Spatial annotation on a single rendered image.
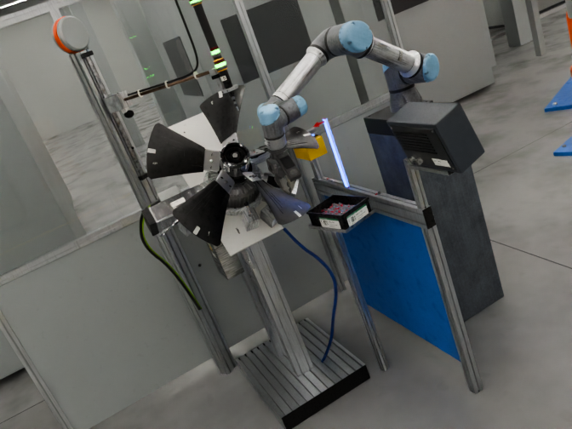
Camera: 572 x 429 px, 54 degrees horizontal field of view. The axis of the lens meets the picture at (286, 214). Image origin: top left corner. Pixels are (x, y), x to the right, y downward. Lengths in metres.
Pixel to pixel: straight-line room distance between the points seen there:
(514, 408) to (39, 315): 2.20
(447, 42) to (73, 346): 4.99
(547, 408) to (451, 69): 4.76
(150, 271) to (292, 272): 0.83
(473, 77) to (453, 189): 4.21
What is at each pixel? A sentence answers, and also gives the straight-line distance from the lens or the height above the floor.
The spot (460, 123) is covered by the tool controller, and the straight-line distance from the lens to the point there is 1.79.
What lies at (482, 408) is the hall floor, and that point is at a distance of 2.51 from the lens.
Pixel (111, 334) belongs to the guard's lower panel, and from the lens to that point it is 3.15.
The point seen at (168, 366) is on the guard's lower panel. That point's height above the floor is 0.14.
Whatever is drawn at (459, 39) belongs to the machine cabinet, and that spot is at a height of 0.67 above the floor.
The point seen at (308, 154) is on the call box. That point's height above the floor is 1.02.
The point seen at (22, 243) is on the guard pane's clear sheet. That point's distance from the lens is 2.99.
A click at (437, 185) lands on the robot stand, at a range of 2.66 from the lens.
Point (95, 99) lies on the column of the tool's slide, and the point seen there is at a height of 1.59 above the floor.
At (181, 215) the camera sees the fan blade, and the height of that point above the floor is 1.11.
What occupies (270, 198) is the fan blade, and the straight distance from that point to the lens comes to 2.20.
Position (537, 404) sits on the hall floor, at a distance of 2.49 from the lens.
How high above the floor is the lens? 1.70
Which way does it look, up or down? 20 degrees down
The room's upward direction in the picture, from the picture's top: 21 degrees counter-clockwise
